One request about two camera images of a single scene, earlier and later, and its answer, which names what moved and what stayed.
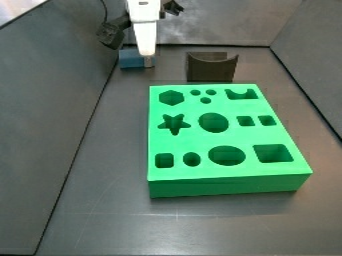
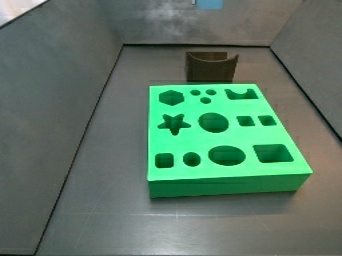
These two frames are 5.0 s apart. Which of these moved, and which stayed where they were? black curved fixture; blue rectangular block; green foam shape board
Moved: blue rectangular block
Stayed: black curved fixture; green foam shape board
